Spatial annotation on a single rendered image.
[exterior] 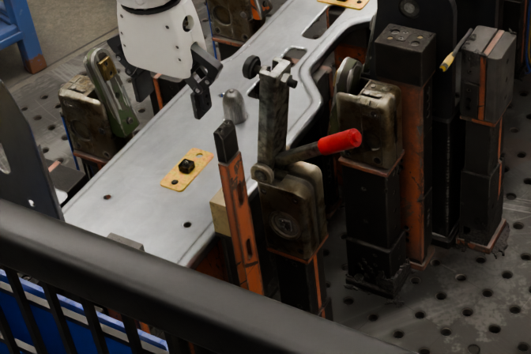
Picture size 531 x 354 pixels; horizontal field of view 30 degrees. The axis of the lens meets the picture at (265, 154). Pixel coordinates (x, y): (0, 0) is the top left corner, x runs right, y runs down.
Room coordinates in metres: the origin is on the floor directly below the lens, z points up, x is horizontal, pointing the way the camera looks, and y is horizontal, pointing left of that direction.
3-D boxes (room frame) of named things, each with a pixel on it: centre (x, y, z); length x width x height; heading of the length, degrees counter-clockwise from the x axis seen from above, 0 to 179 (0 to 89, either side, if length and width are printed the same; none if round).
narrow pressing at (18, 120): (0.83, 0.27, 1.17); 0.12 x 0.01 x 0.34; 55
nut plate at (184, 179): (1.03, 0.11, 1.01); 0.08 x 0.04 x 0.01; 144
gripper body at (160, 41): (1.03, 0.11, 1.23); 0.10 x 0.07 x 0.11; 54
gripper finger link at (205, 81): (1.00, 0.06, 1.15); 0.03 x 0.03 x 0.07; 54
